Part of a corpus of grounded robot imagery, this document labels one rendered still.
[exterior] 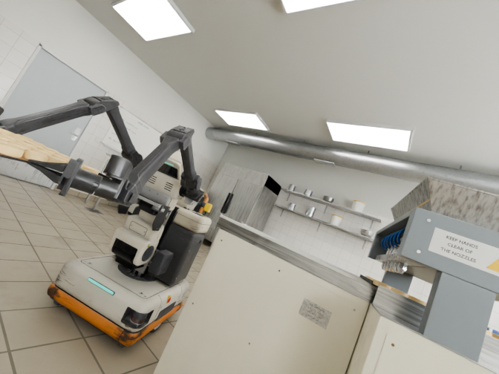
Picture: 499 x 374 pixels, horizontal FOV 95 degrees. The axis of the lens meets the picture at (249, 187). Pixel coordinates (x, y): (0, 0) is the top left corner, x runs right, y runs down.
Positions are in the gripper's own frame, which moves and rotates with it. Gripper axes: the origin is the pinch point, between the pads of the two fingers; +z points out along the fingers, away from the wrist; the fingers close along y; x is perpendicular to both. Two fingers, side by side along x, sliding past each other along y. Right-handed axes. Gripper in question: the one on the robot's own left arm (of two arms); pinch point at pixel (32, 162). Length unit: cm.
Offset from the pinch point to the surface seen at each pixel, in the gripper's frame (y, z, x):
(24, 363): 86, -22, 44
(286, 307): 19, -92, -15
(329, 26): -210, -132, 92
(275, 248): 0, -86, -3
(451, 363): 5, -100, -62
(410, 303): -4, -108, -48
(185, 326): 49, -71, 16
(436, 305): -7, -97, -57
